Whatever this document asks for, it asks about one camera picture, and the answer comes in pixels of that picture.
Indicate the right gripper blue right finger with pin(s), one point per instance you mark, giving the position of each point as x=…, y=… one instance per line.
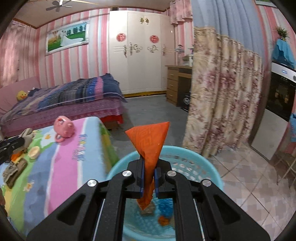
x=157, y=176

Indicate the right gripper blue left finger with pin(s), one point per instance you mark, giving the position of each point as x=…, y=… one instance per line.
x=140, y=176

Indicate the orange cloth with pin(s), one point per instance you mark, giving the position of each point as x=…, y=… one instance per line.
x=148, y=141

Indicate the blue plastic bag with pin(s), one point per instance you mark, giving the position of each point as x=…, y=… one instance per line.
x=166, y=207

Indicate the cream round lid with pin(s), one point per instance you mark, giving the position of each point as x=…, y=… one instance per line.
x=34, y=152

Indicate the orange peel piece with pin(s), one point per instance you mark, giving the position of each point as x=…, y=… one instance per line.
x=163, y=221

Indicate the purple bed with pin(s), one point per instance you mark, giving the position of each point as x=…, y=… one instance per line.
x=107, y=109

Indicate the light blue plastic basket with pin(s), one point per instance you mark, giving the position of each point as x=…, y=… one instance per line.
x=192, y=165

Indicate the yellow duck plush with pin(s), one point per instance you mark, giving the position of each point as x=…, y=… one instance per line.
x=21, y=95

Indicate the colourful cartoon bed sheet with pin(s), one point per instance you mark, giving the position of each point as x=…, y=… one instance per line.
x=59, y=171

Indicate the pink cartoon cup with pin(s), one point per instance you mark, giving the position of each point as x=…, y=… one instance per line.
x=64, y=128

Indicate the black box under desk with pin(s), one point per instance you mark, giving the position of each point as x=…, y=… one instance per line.
x=185, y=101

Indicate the striped blue purple quilt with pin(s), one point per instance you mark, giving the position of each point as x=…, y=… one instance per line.
x=76, y=92

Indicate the pink window curtain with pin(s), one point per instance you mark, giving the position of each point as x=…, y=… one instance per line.
x=18, y=60

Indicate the wooden desk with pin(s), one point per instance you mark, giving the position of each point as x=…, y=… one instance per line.
x=178, y=84

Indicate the white wardrobe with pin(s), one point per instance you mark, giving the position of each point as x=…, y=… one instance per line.
x=141, y=46

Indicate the desk lamp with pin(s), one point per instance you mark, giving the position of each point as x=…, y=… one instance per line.
x=180, y=52

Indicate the framed wedding picture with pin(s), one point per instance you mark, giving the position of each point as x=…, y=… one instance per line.
x=67, y=36

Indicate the floral beige curtain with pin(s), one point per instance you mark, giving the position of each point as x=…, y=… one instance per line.
x=227, y=75

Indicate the ceiling fan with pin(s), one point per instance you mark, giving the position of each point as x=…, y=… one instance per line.
x=58, y=5

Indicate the blue cloth with plant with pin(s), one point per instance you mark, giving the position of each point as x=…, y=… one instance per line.
x=282, y=52

